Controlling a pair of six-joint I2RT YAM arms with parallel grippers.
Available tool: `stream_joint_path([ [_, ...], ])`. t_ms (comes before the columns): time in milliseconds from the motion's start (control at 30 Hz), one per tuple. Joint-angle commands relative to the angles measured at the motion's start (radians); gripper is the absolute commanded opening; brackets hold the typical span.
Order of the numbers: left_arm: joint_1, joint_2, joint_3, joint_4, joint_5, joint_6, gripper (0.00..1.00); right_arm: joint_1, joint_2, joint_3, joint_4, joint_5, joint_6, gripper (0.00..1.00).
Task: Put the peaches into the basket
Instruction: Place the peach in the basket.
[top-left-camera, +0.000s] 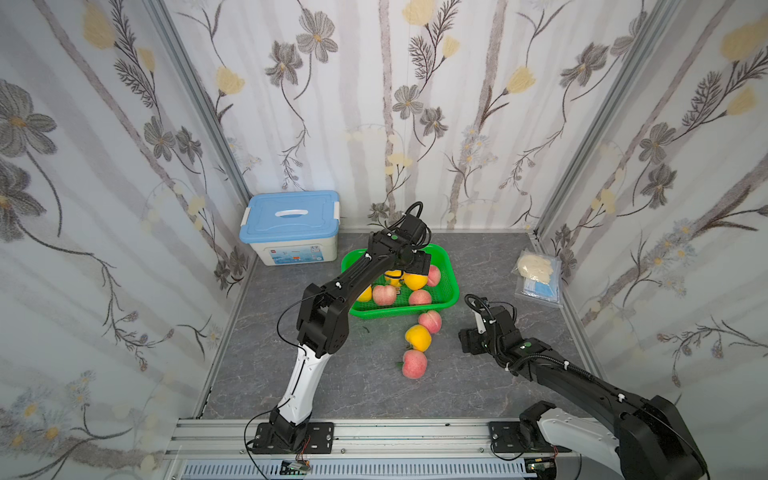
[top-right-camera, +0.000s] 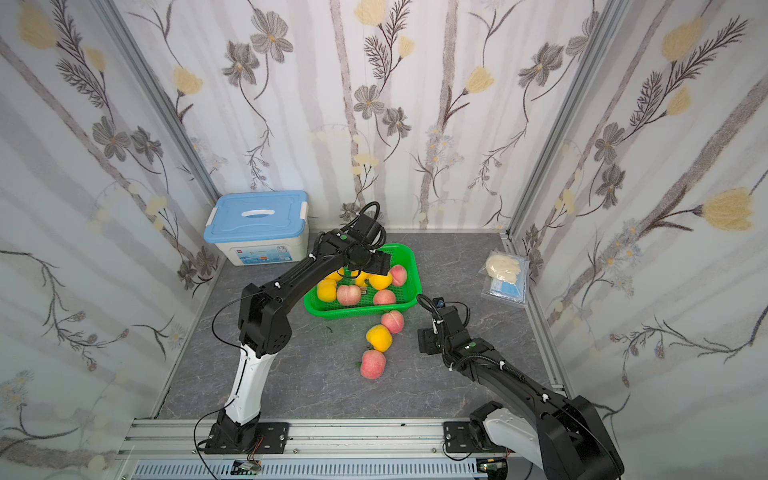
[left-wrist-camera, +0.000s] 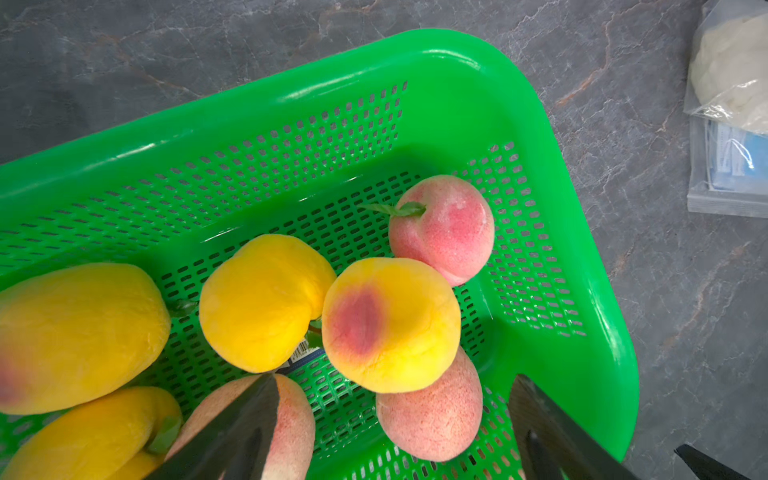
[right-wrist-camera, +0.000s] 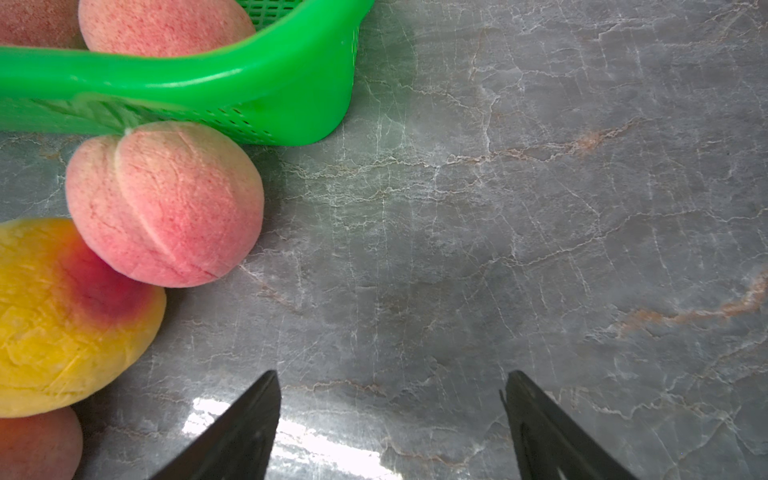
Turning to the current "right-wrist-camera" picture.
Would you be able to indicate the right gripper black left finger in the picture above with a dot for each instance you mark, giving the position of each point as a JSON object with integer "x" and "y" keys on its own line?
{"x": 238, "y": 445}

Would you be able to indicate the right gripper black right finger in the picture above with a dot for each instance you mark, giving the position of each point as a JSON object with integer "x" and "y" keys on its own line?
{"x": 548, "y": 444}

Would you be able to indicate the pink peach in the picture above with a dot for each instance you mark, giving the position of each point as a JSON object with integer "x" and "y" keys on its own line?
{"x": 156, "y": 28}
{"x": 40, "y": 23}
{"x": 174, "y": 204}
{"x": 44, "y": 446}

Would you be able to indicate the yellow peach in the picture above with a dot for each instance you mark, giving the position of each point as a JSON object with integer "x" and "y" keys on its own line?
{"x": 70, "y": 323}

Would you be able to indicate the green plastic perforated basket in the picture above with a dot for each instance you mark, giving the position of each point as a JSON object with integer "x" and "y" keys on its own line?
{"x": 290, "y": 84}

